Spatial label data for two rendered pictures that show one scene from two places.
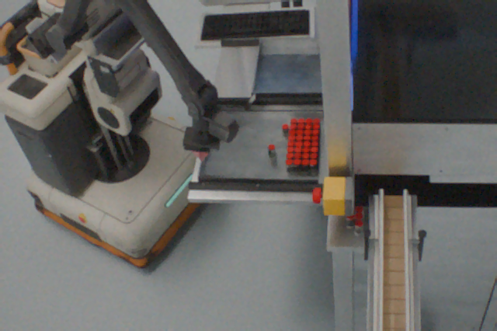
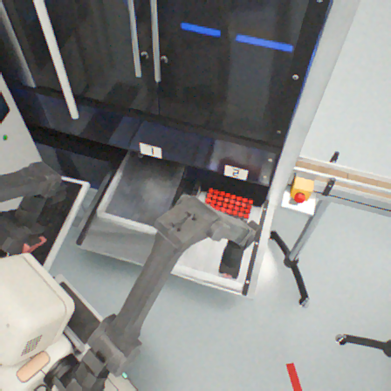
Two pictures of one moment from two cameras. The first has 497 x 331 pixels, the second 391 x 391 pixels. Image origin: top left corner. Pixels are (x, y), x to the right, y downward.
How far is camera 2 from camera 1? 1.58 m
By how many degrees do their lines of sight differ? 51
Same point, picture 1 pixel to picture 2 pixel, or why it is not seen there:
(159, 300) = not seen: outside the picture
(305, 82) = (156, 193)
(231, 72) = (120, 243)
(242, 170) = not seen: hidden behind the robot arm
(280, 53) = (113, 202)
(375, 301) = (368, 194)
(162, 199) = (120, 379)
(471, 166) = not seen: hidden behind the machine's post
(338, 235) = (305, 206)
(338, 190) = (306, 181)
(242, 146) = (210, 249)
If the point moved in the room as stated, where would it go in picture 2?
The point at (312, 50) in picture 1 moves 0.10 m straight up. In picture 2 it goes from (120, 180) to (118, 165)
